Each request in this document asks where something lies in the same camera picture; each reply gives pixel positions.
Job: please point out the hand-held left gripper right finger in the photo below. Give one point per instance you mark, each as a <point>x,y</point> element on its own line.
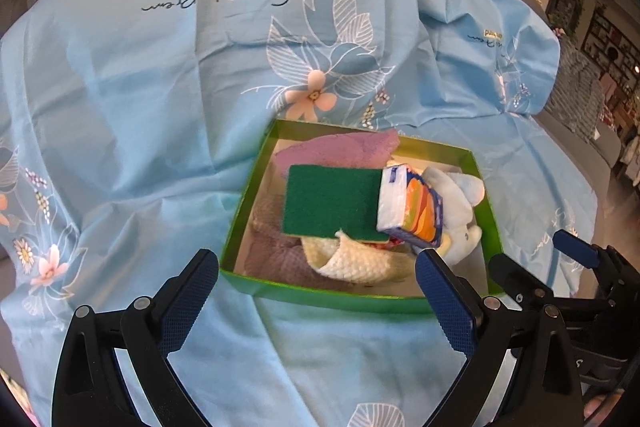
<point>447,302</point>

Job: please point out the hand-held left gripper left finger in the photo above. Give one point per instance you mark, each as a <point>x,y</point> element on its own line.
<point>187,297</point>

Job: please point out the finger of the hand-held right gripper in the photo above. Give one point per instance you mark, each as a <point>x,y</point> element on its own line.
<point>575,247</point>
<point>520,279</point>

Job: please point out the purple mesh cloth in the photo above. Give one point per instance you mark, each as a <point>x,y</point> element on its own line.
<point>272,257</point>

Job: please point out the blue elephant plush toy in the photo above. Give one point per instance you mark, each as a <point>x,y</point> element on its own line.
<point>460,207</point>

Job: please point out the cream waffle towel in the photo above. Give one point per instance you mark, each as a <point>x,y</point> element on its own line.
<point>360,262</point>

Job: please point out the blue orange tissue packet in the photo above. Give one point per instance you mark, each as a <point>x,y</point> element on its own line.
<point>410,212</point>

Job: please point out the green cardboard box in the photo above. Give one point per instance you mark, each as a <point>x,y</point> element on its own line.
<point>300,292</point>

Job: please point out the yellow green scrub sponge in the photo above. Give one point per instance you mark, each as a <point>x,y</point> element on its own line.
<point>330,202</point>

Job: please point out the purple fleece towel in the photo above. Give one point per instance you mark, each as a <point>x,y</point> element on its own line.
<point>335,149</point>

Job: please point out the grey patterned cushion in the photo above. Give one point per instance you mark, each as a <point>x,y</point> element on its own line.
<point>580,77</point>

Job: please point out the light blue floral bedsheet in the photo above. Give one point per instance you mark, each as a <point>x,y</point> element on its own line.
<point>150,107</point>

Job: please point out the pink printed blanket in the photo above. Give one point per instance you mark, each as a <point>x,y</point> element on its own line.
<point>12,389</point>

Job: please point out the dark wall shelf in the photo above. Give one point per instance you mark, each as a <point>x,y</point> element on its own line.
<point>610,37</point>

